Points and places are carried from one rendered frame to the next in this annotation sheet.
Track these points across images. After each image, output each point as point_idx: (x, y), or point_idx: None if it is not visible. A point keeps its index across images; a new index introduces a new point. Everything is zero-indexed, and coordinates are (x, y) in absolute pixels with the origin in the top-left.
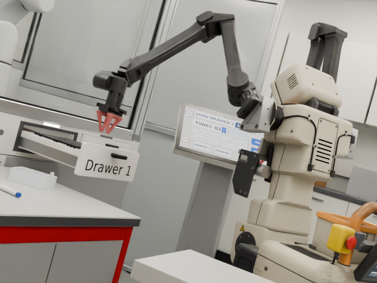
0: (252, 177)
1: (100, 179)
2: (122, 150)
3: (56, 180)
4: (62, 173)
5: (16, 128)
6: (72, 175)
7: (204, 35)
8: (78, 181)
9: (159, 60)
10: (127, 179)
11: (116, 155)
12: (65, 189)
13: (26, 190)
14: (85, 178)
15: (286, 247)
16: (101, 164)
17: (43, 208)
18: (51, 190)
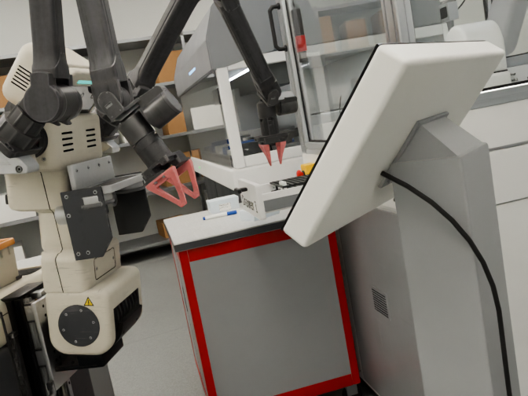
0: (114, 208)
1: (395, 229)
2: (247, 183)
3: (363, 224)
4: (364, 216)
5: None
6: (371, 219)
7: (218, 8)
8: (377, 228)
9: (247, 65)
10: (258, 217)
11: (234, 189)
12: (255, 223)
13: (232, 218)
14: (382, 225)
15: (34, 265)
16: (246, 199)
17: (181, 225)
18: (242, 221)
